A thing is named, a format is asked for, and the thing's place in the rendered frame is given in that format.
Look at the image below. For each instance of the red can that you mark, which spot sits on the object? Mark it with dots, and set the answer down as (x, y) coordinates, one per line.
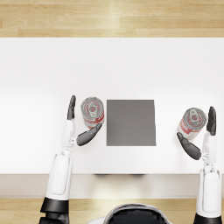
(192, 123)
(92, 112)

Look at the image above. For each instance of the dark grey square mat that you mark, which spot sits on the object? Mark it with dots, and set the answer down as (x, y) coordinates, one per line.
(130, 122)

